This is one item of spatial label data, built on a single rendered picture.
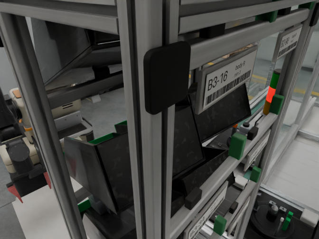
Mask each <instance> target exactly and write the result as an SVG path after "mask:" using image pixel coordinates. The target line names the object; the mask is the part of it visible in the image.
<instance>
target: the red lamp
mask: <svg viewBox="0 0 319 239"><path fill-rule="evenodd" d="M275 90H276V89H273V88H271V87H270V86H269V90H268V93H267V97H266V100H267V101H268V102H270V103H271V101H272V97H273V95H274V94H275Z"/></svg>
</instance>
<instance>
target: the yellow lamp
mask: <svg viewBox="0 0 319 239"><path fill-rule="evenodd" d="M270 104H271V103H270V102H268V101H267V100H265V104H264V108H263V113H264V114H265V115H268V114H269V108H270Z"/></svg>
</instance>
